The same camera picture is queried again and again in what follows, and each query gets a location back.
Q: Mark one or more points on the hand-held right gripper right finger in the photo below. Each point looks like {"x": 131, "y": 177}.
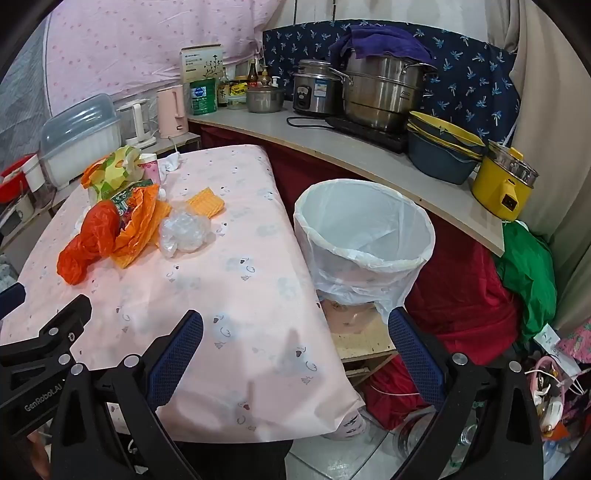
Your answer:
{"x": 415, "y": 357}

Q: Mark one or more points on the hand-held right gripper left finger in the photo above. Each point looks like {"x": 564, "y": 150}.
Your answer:
{"x": 178, "y": 355}

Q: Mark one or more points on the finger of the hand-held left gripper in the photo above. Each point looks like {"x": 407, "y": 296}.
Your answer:
{"x": 51, "y": 325}
{"x": 10, "y": 299}

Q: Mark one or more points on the orange plastic bag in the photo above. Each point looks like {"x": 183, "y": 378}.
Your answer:
{"x": 83, "y": 244}

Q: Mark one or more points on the trash bin white liner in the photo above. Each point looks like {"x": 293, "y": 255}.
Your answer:
{"x": 351, "y": 286}

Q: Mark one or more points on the white paper towel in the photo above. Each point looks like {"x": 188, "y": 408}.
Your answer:
{"x": 184, "y": 233}
{"x": 77, "y": 227}

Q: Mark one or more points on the orange snack wrapper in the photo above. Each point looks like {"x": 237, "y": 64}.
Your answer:
{"x": 138, "y": 230}

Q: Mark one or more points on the green snack packet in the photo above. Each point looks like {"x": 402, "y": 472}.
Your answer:
{"x": 123, "y": 199}

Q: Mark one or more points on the yellow foam fruit net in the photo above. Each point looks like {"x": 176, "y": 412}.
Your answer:
{"x": 205, "y": 203}

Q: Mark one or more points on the yellow green printed bag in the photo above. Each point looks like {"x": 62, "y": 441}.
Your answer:
{"x": 115, "y": 170}

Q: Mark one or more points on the pink paper cup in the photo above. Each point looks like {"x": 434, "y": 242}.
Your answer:
{"x": 151, "y": 171}

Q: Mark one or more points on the white tissue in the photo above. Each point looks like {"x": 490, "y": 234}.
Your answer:
{"x": 170, "y": 162}

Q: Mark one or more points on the wooden stool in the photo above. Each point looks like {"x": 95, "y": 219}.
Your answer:
{"x": 364, "y": 346}

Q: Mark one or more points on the dark red cloth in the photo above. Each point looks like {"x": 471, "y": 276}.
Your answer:
{"x": 461, "y": 304}

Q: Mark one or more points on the glass pot lid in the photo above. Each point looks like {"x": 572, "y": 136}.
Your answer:
{"x": 415, "y": 438}

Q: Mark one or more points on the small white appliance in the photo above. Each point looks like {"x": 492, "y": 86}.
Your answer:
{"x": 14, "y": 214}

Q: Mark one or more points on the pink printed tablecloth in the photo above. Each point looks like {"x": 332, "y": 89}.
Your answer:
{"x": 231, "y": 286}

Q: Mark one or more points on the red white container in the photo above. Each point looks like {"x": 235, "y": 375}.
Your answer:
{"x": 11, "y": 184}

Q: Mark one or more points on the green plastic bag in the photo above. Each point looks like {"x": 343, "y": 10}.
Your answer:
{"x": 526, "y": 277}

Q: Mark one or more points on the pink printed cloth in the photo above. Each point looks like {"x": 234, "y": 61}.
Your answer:
{"x": 577, "y": 344}

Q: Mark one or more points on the white dish rack with lid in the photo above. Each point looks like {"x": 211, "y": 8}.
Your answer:
{"x": 78, "y": 147}

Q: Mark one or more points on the yellow electric pot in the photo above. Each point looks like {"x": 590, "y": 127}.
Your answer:
{"x": 491, "y": 184}

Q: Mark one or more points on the navy basin with yellow strainer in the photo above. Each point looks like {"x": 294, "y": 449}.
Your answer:
{"x": 438, "y": 166}
{"x": 443, "y": 127}
{"x": 418, "y": 130}

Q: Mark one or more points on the grey mesh net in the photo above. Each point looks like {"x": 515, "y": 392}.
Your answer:
{"x": 23, "y": 101}

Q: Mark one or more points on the white glass kettle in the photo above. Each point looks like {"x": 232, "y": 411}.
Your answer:
{"x": 136, "y": 120}

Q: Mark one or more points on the grey curved counter board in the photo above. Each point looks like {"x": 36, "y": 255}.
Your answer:
{"x": 346, "y": 147}

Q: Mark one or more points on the black induction cooktop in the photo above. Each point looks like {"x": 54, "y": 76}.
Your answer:
{"x": 369, "y": 134}

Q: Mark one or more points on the pink electric kettle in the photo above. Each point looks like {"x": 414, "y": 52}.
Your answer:
{"x": 171, "y": 113}

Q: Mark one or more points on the green can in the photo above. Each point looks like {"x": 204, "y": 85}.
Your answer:
{"x": 203, "y": 99}

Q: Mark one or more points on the clear plastic container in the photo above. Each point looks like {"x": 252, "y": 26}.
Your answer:
{"x": 235, "y": 104}

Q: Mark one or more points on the large steel steamer pot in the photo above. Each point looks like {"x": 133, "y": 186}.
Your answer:
{"x": 383, "y": 97}

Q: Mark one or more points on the dark sauce bottle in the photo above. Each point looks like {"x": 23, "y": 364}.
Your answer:
{"x": 223, "y": 94}

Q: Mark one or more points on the small steel pot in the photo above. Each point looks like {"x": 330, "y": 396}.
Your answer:
{"x": 264, "y": 100}

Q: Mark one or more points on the yellow label jar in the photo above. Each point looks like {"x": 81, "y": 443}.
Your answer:
{"x": 238, "y": 87}

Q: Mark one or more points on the beige curtain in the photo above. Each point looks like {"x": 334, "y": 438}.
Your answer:
{"x": 549, "y": 115}

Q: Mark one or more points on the pink dotted curtain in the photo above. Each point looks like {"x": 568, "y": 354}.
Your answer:
{"x": 138, "y": 46}

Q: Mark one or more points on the steel rice cooker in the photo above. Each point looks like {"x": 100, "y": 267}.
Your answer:
{"x": 314, "y": 92}

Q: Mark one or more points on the navy printed cloth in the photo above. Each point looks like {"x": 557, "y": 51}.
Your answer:
{"x": 471, "y": 78}

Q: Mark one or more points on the white pump bottle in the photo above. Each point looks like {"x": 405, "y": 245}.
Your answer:
{"x": 276, "y": 83}

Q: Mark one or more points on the brown glass bottle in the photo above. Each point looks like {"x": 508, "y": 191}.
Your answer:
{"x": 252, "y": 71}

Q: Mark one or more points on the white box with flower print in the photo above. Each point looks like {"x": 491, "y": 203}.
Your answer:
{"x": 201, "y": 62}

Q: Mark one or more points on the purple towel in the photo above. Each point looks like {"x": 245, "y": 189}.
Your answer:
{"x": 378, "y": 41}

